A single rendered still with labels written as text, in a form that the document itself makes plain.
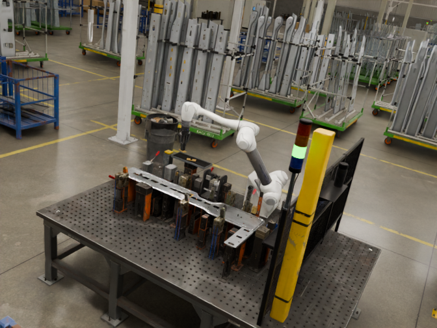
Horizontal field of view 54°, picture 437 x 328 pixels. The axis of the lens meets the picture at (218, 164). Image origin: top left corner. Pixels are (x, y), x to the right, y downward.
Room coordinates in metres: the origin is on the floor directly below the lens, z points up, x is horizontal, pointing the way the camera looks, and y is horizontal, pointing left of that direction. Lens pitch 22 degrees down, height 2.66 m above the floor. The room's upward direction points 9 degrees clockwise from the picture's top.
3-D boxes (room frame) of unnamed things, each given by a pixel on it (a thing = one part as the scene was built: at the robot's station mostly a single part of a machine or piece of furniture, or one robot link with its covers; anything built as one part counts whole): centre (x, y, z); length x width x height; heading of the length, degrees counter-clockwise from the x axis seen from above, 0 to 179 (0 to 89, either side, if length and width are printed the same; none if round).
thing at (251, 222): (3.22, 0.22, 1.00); 1.38 x 0.22 x 0.02; 62
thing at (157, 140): (6.12, 0.93, 0.36); 0.54 x 0.50 x 0.73; 153
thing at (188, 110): (3.69, 0.34, 1.59); 0.13 x 0.11 x 0.16; 173
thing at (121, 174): (3.33, 0.80, 0.88); 0.15 x 0.11 x 0.36; 152
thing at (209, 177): (3.36, 0.01, 0.94); 0.18 x 0.13 x 0.49; 62
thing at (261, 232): (2.76, -0.40, 0.88); 0.08 x 0.08 x 0.36; 62
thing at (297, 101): (11.05, -0.97, 0.88); 1.91 x 1.00 x 1.76; 66
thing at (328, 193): (2.81, -0.82, 1.46); 0.36 x 0.15 x 0.18; 152
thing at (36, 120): (6.79, 3.51, 0.47); 1.20 x 0.80 x 0.95; 64
